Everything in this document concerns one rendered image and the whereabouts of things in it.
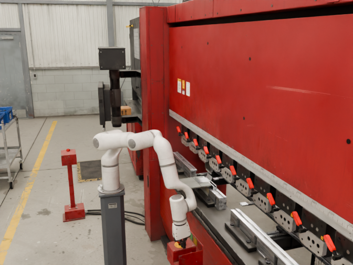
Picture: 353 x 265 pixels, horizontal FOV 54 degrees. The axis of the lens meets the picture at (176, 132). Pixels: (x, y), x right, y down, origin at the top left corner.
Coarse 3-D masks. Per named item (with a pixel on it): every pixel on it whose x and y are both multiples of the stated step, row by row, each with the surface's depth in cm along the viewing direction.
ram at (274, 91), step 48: (192, 48) 261; (240, 48) 194; (288, 48) 153; (336, 48) 127; (192, 96) 269; (240, 96) 198; (288, 96) 156; (336, 96) 129; (240, 144) 203; (288, 144) 159; (336, 144) 131; (288, 192) 162; (336, 192) 134
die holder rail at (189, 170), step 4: (176, 152) 335; (176, 156) 325; (180, 156) 325; (176, 160) 325; (180, 160) 314; (184, 160) 314; (180, 164) 316; (184, 164) 305; (188, 164) 305; (184, 168) 306; (188, 168) 296; (192, 168) 296; (184, 172) 307; (188, 172) 298; (192, 172) 294; (188, 176) 299; (192, 176) 295
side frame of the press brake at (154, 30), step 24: (144, 24) 308; (168, 24) 309; (144, 48) 315; (168, 48) 315; (144, 72) 323; (168, 72) 320; (144, 96) 331; (168, 96) 326; (144, 120) 340; (168, 120) 333; (144, 168) 357; (144, 192) 367; (144, 216) 378
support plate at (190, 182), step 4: (200, 176) 271; (180, 180) 263; (184, 180) 263; (188, 180) 263; (192, 180) 263; (188, 184) 256; (192, 184) 256; (196, 184) 256; (200, 184) 256; (204, 184) 256; (208, 184) 256; (192, 188) 251
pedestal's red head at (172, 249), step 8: (168, 248) 221; (176, 248) 216; (184, 248) 216; (192, 248) 218; (168, 256) 222; (176, 256) 215; (184, 256) 205; (192, 256) 208; (200, 256) 210; (176, 264) 213; (184, 264) 207; (192, 264) 209; (200, 264) 212
